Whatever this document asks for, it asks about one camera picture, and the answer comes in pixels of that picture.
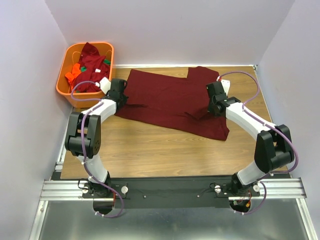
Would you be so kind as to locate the aluminium extrusion rail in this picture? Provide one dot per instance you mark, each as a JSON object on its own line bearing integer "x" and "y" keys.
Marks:
{"x": 71, "y": 190}

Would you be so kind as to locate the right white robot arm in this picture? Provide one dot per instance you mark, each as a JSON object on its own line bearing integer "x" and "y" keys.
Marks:
{"x": 273, "y": 146}

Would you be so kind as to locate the maroon t shirt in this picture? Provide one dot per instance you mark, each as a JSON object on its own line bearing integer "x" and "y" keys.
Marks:
{"x": 179, "y": 103}

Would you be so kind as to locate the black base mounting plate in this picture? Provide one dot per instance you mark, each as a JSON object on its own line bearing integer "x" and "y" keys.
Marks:
{"x": 218, "y": 191}

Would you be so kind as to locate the orange plastic bin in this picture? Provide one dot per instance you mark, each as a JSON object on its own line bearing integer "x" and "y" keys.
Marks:
{"x": 82, "y": 100}

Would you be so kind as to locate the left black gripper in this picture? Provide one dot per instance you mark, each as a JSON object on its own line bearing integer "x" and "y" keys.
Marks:
{"x": 125, "y": 98}

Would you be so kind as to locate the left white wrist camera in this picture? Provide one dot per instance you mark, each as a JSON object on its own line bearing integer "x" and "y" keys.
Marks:
{"x": 104, "y": 85}

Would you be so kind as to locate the green shirt in bin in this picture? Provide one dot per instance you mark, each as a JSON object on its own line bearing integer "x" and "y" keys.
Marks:
{"x": 83, "y": 68}

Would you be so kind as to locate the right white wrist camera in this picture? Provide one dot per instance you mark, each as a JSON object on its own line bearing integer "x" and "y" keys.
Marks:
{"x": 226, "y": 84}

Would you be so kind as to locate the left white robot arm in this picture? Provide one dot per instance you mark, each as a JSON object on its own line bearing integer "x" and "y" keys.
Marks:
{"x": 84, "y": 132}

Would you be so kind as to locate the dark red shirt in bin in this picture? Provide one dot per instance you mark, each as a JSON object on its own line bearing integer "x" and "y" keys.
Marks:
{"x": 91, "y": 58}

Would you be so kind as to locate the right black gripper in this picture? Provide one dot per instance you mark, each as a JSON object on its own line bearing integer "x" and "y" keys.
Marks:
{"x": 209, "y": 109}

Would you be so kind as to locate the orange shirt in bin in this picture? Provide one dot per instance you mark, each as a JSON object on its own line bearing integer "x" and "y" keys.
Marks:
{"x": 71, "y": 76}

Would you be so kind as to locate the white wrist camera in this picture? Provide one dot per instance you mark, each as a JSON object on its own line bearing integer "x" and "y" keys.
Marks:
{"x": 104, "y": 85}
{"x": 226, "y": 84}

